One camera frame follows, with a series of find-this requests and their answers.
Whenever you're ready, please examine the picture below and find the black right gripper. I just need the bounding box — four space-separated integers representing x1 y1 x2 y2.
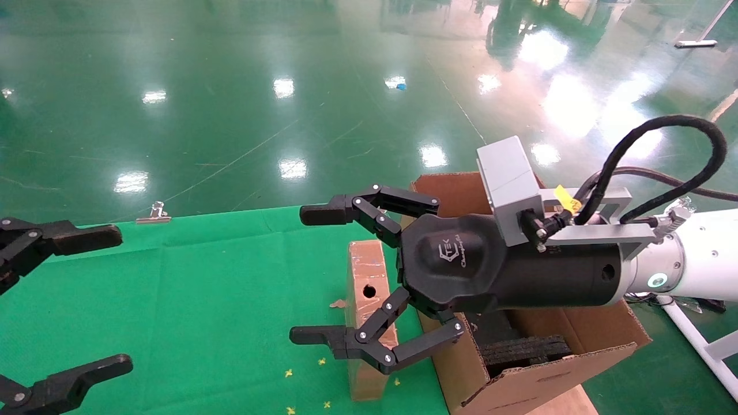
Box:
289 184 627 375

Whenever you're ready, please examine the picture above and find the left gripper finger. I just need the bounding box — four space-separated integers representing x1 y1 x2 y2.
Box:
0 354 133 415
0 218 123 295

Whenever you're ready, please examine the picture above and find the small brown cardboard box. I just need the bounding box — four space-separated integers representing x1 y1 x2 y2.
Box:
346 239 402 402

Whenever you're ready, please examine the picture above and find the large open cardboard carton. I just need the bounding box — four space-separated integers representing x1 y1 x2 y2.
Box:
411 172 652 415

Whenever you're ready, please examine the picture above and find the silver binder clip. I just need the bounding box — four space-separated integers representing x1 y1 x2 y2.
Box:
135 202 172 224

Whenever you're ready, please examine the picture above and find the green table cloth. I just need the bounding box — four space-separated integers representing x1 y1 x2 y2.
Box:
0 205 450 415

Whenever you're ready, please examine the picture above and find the black foam block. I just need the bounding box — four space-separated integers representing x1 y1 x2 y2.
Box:
479 336 573 378

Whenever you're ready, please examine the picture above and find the light wooden board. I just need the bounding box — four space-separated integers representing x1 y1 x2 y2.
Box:
528 385 598 415

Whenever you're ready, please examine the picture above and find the white floor stand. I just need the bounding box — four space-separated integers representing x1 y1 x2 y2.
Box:
675 0 734 48

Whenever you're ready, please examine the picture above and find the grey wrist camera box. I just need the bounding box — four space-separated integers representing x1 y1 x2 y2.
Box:
476 137 545 246

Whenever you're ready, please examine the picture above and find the yellow cable tag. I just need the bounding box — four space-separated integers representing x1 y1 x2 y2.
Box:
553 184 583 215

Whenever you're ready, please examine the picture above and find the grey metal camera bracket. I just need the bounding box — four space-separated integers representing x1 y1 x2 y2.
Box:
539 187 658 261

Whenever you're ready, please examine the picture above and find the silver cable connector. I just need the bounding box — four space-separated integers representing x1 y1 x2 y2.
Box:
654 205 692 237

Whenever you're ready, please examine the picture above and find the smooth dark cable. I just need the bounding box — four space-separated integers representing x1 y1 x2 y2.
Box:
577 167 738 202

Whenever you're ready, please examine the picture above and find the white pipe frame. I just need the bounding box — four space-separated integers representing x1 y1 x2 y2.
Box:
657 296 738 399

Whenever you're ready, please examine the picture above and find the thick black braided cable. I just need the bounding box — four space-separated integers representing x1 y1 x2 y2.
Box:
574 114 728 227

